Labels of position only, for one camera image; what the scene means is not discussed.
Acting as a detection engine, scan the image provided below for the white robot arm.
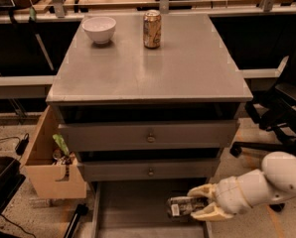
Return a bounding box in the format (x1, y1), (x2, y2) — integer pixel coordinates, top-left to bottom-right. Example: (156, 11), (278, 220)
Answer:
(188, 152), (296, 221)

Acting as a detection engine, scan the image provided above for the black power adapter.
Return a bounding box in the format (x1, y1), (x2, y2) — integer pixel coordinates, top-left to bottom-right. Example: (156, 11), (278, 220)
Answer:
(15, 133), (29, 156)

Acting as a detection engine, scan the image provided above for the black office chair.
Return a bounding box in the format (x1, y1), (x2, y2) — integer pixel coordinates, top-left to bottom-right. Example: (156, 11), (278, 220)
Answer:
(229, 0), (296, 213)

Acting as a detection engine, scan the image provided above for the white ceramic bowl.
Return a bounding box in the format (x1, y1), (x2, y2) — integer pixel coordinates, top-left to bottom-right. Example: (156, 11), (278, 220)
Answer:
(81, 17), (116, 44)

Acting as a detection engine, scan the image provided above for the dark rxbar chocolate wrapper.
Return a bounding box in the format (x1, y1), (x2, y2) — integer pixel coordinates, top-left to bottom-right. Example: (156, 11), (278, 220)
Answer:
(166, 196), (209, 217)

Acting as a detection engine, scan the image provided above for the green snack packet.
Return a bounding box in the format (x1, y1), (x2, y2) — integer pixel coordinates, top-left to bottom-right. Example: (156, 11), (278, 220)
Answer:
(53, 134), (70, 156)

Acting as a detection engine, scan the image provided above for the grey drawer cabinet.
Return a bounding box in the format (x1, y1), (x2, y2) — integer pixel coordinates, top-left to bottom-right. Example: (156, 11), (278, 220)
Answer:
(45, 13), (254, 238)

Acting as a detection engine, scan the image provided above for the light wooden crate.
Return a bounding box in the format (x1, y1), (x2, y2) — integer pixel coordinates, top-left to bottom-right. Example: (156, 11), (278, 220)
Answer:
(23, 107), (87, 199)

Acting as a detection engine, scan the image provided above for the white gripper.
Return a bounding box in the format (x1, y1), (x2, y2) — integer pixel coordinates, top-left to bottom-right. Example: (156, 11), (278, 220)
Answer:
(187, 177), (250, 221)

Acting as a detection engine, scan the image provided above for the black bin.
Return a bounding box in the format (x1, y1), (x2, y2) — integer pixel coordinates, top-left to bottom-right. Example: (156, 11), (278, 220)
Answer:
(0, 157), (25, 214)

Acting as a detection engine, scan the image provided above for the gold soda can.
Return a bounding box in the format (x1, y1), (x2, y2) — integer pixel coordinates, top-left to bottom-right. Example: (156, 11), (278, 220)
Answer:
(143, 10), (161, 49)

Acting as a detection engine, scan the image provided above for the black metal stand leg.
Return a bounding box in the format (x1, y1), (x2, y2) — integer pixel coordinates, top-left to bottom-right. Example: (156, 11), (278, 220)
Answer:
(64, 204), (88, 238)

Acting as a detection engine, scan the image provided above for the grey middle drawer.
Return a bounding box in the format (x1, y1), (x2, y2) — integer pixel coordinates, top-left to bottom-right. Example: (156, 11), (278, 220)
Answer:
(77, 158), (220, 181)

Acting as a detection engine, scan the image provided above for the grey open bottom drawer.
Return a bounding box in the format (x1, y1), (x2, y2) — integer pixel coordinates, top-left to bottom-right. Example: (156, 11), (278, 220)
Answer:
(90, 178), (214, 238)

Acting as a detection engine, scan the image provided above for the grey top drawer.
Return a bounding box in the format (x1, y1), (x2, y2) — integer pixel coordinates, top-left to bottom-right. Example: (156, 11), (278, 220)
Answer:
(59, 120), (238, 152)

